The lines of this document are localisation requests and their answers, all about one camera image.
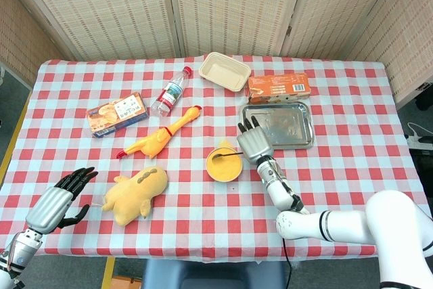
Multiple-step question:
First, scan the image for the white power strip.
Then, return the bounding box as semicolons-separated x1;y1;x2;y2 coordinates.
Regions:
407;135;433;150

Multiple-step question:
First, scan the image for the silver metal tray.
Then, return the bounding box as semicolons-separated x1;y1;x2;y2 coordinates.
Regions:
240;101;316;150

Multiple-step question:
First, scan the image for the yellow bowl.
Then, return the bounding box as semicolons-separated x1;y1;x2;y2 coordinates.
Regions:
206;146;244;183

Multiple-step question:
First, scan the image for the clear red-capped water bottle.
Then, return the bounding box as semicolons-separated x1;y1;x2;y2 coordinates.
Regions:
150;66;193;117

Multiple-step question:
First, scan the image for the yellow rubber chicken toy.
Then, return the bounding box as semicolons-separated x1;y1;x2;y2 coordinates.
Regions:
116;106;203;160

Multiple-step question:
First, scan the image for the orange box on floor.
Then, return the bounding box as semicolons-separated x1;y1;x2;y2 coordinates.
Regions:
111;275;143;289

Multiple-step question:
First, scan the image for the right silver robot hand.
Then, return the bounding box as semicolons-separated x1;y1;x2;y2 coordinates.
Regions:
236;116;274;164

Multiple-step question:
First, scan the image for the blue cracker box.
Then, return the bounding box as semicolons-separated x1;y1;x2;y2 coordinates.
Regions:
86;92;150;139

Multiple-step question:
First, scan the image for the beige takeaway tray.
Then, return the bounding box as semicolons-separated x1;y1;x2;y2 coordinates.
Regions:
198;51;252;94

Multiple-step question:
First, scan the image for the white cable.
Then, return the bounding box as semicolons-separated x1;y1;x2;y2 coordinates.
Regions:
407;122;428;138

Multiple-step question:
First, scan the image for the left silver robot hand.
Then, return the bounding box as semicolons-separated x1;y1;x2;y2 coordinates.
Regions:
25;166;99;235

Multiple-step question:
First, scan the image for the orange cardboard box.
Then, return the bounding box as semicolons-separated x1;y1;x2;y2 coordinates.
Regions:
248;72;311;105

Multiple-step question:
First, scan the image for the black cable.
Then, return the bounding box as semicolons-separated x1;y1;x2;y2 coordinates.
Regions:
281;237;293;289

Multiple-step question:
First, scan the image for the black device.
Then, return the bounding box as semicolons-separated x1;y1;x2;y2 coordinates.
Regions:
414;82;433;111

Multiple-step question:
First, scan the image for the dark blue chair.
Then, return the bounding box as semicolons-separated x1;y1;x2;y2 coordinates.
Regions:
141;259;287;289

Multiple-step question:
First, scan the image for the woven folding screen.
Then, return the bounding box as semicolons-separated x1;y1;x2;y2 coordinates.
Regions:
0;0;433;107

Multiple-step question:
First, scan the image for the red white checkered tablecloth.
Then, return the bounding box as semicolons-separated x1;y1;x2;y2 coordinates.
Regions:
0;54;430;263

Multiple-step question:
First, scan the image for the yellow plush toy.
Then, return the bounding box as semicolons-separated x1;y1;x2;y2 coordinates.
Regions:
101;166;169;227

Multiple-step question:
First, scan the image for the dark metal spoon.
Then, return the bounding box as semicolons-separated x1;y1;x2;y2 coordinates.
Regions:
212;151;244;160

